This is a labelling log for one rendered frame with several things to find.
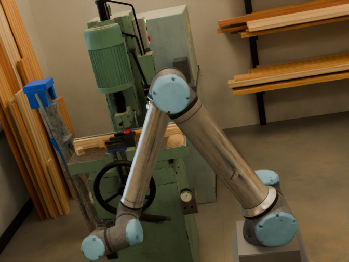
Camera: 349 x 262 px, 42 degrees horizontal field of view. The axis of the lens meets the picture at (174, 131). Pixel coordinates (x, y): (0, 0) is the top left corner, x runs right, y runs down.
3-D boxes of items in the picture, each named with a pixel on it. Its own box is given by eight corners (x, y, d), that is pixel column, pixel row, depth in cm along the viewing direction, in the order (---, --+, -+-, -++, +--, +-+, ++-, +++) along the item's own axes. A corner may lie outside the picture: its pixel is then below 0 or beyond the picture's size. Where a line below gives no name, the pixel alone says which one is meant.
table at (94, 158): (64, 184, 217) (61, 173, 215) (79, 157, 245) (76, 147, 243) (188, 165, 211) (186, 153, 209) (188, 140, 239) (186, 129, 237)
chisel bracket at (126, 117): (117, 132, 229) (113, 116, 226) (121, 122, 242) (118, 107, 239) (132, 129, 228) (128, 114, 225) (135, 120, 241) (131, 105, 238)
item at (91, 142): (75, 150, 240) (72, 142, 238) (76, 148, 242) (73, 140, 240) (186, 132, 234) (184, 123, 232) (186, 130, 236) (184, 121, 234)
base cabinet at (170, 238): (122, 305, 254) (90, 196, 229) (134, 244, 308) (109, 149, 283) (200, 295, 250) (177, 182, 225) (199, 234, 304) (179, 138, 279)
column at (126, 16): (117, 148, 258) (85, 22, 232) (123, 134, 278) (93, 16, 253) (156, 142, 255) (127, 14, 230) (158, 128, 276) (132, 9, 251)
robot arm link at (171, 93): (294, 210, 173) (177, 56, 150) (308, 236, 157) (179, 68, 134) (260, 231, 176) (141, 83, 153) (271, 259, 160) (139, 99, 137)
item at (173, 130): (99, 147, 237) (97, 141, 235) (100, 146, 239) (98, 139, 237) (203, 130, 231) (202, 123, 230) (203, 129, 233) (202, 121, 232)
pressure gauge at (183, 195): (181, 206, 223) (178, 192, 220) (182, 202, 226) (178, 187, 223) (194, 204, 222) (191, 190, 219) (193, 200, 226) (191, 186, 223)
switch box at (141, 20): (137, 49, 245) (131, 20, 240) (139, 46, 255) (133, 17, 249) (149, 47, 245) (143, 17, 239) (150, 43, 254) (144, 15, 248)
